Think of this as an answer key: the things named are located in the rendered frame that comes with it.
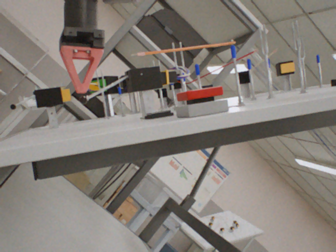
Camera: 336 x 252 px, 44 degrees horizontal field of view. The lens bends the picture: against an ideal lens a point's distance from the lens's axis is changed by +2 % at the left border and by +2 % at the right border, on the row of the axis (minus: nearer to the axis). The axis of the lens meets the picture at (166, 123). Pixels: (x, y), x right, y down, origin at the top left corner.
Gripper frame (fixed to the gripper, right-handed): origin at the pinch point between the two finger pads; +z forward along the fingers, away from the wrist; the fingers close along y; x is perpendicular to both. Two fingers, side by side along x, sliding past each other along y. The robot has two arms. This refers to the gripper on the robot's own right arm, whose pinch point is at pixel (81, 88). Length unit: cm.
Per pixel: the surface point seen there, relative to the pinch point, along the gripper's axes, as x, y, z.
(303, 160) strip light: -480, 575, 73
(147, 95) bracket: -11.5, -0.7, 0.9
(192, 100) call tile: -11.5, -22.2, 3.0
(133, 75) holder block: -8.7, -1.8, -2.3
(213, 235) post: -42, 37, 38
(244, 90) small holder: -43.9, 21.7, -2.7
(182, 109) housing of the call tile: -10.5, -21.1, 4.2
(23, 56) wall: 14, 744, -119
